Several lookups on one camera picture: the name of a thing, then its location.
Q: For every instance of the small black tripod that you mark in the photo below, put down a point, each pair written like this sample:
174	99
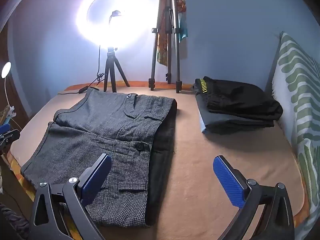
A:
110	65

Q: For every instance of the white round lamp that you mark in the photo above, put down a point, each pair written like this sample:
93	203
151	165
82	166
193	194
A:
6	69

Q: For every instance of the dark striped cloth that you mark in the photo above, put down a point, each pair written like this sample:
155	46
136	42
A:
12	222

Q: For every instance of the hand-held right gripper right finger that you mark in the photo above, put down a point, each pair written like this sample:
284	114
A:
228	182

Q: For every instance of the grey checked pants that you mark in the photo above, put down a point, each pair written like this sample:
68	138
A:
100	130

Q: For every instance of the dark grey folded pants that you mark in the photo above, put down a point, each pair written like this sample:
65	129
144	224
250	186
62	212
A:
225	126

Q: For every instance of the tan woven item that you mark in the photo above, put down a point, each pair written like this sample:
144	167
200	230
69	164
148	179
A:
5	113

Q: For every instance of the tall grey tripod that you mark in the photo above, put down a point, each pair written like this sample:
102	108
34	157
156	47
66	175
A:
177	55

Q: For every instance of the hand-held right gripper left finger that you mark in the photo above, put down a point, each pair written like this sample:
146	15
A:
96	180

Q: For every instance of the tan blanket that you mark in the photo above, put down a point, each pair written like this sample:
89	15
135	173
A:
187	167

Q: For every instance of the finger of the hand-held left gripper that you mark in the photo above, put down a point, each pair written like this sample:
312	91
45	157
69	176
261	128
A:
10	137

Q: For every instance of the black pants with yellow print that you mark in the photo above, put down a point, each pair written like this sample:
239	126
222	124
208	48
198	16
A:
240	100

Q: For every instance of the teal hanging cloth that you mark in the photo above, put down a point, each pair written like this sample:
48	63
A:
183	30

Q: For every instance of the orange patterned hanging cloth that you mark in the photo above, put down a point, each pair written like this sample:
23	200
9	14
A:
162	52

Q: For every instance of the green striped pillow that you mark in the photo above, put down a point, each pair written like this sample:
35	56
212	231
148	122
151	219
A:
297	80

